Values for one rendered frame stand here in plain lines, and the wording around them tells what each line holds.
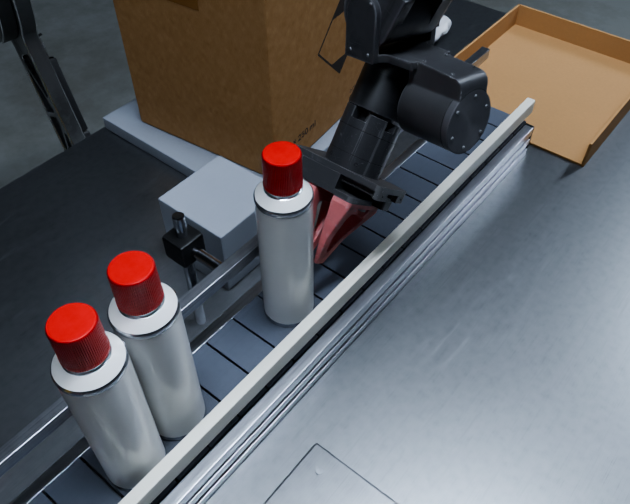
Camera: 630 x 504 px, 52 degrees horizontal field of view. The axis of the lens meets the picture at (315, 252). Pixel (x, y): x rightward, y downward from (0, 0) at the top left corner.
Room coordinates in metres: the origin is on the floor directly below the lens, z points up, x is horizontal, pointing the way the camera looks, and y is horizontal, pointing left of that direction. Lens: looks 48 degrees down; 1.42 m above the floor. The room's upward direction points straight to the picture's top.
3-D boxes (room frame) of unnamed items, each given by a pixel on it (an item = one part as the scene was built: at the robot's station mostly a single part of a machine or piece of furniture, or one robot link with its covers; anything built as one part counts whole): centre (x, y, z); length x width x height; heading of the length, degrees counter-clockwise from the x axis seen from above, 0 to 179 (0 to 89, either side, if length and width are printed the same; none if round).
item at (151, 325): (0.29, 0.13, 0.98); 0.05 x 0.05 x 0.20
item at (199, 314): (0.42, 0.11, 0.91); 0.07 x 0.03 x 0.17; 51
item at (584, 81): (0.89, -0.37, 0.85); 0.30 x 0.26 x 0.04; 141
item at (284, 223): (0.41, 0.03, 0.98); 0.05 x 0.05 x 0.20
